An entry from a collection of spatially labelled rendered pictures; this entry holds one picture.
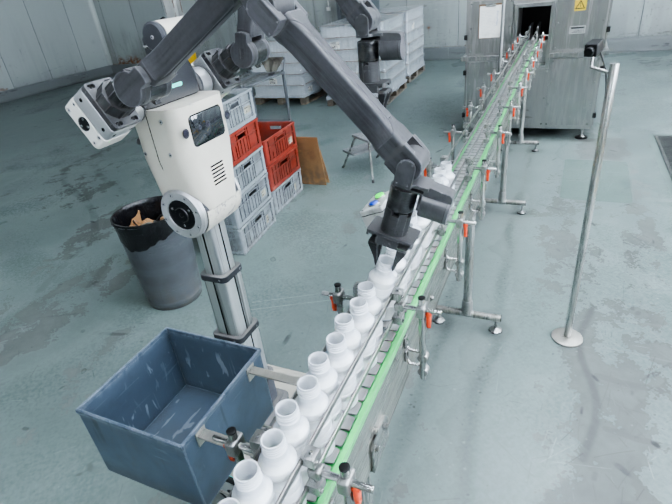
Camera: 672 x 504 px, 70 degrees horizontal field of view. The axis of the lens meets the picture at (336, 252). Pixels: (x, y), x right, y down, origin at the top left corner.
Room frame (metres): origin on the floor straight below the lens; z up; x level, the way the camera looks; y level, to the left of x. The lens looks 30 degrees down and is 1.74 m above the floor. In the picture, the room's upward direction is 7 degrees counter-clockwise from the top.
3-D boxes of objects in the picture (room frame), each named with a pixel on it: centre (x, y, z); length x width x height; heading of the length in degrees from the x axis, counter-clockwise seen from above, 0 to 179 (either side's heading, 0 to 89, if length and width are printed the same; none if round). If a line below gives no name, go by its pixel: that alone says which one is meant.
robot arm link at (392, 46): (1.36, -0.19, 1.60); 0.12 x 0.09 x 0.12; 64
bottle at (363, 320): (0.80, -0.03, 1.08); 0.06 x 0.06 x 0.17
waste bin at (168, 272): (2.74, 1.11, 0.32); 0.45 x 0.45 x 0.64
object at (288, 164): (4.20, 0.54, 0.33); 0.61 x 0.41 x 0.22; 156
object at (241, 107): (3.53, 0.77, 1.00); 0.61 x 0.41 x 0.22; 160
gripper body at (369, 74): (1.38, -0.15, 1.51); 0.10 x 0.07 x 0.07; 63
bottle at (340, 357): (0.69, 0.02, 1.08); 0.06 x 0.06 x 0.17
